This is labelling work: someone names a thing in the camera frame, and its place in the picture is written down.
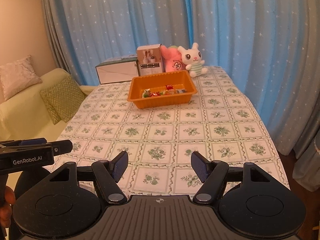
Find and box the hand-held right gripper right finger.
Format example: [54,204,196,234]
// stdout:
[191,151,275,204]

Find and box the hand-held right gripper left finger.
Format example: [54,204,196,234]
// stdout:
[46,151,129,204]

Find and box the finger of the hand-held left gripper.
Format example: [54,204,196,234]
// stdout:
[0,138,47,147]
[51,140,73,155]

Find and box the orange plastic tray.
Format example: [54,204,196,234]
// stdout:
[127,70,197,110]

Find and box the person's left hand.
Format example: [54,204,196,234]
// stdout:
[0,187,16,230]

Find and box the pale yellow sofa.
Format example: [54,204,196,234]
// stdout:
[0,67,98,142]

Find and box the green zigzag pillow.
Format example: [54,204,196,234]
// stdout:
[39,76,87,125]

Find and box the beige pillow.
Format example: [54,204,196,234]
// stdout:
[0,55,42,102]

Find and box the white and green box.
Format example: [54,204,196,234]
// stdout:
[95,56,139,85]

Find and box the white bunny plush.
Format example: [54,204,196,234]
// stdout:
[178,42,208,78]

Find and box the pink star plush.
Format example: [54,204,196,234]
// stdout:
[160,45,186,73]

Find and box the brown cardboard box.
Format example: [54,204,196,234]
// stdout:
[136,44,166,77]

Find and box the blue lace-trimmed cloth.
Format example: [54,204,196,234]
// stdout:
[294,135,320,162]

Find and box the blue star curtain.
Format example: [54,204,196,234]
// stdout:
[40,0,320,155]

